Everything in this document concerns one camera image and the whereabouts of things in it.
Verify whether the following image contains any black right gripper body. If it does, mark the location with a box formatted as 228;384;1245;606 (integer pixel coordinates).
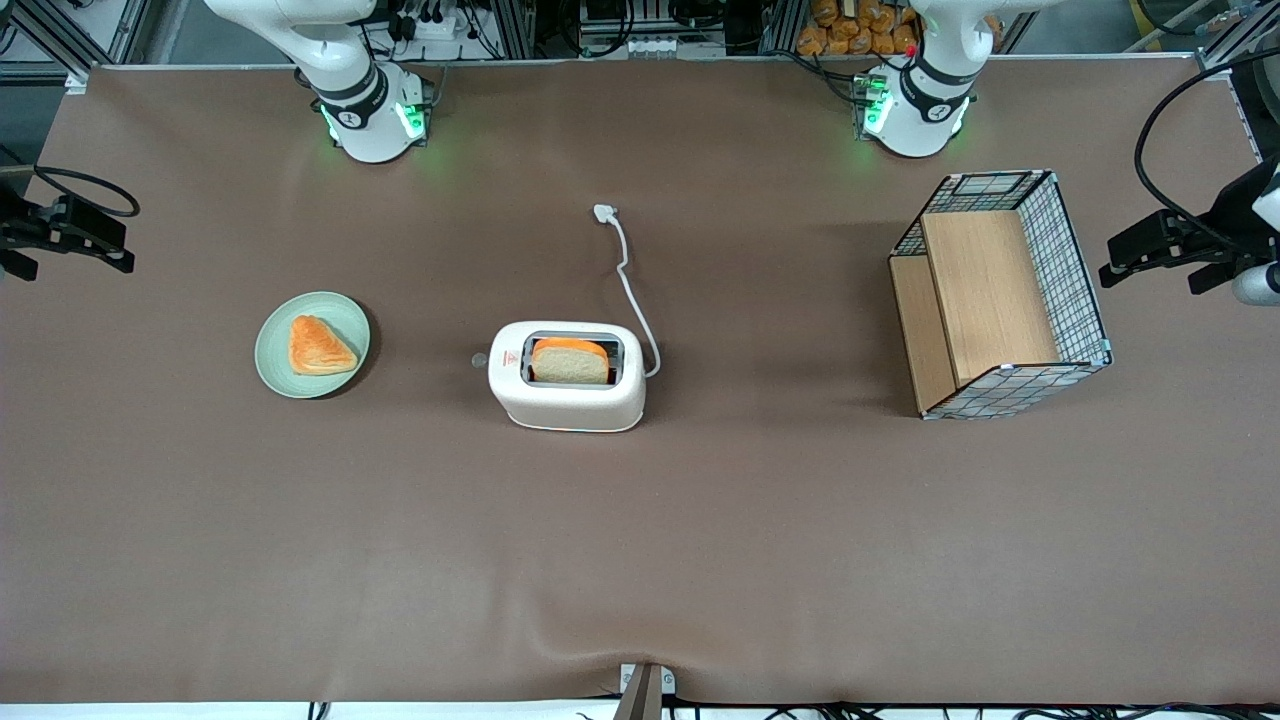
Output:
0;185;69;253

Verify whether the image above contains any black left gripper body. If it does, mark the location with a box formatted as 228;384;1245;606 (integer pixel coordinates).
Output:
1188;163;1267;265

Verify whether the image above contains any white toaster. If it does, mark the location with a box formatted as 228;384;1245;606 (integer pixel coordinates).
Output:
488;321;647;433

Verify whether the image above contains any pale green plate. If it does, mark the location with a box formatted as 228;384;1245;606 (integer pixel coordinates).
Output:
254;291;371;400

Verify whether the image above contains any triangular orange pastry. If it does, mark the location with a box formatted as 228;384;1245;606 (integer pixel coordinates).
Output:
288;315;359;377

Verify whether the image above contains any bag of orange bread rolls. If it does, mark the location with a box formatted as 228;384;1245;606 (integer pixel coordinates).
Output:
797;0;1003;57

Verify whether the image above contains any white power strip with plugs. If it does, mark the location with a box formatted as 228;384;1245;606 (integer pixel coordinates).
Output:
388;0;483;43

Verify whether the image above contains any bread slice with orange crust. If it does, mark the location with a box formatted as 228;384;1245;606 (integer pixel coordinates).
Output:
531;338;611;386

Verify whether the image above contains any brown table cloth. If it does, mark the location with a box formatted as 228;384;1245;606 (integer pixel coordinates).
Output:
0;55;1280;707

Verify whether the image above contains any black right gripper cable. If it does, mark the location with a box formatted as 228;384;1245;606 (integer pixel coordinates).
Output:
33;165;141;219

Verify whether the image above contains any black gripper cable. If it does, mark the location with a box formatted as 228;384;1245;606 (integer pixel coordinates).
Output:
33;165;141;219
1134;45;1280;251

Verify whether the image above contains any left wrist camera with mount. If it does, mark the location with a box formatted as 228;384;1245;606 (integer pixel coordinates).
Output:
1189;260;1280;307

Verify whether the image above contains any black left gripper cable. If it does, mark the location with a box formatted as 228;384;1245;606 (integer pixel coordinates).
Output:
1134;45;1280;251

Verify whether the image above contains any wire basket with wooden shelf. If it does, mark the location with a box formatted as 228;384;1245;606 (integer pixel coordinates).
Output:
888;169;1114;421

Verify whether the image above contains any aluminium frame profile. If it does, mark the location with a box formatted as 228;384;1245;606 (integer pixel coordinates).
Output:
0;0;151;76
1195;0;1280;161

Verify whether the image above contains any white toaster power cord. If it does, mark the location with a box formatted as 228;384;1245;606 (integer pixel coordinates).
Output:
593;204;662;379

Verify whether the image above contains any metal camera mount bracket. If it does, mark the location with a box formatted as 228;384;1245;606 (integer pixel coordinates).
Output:
620;663;677;720

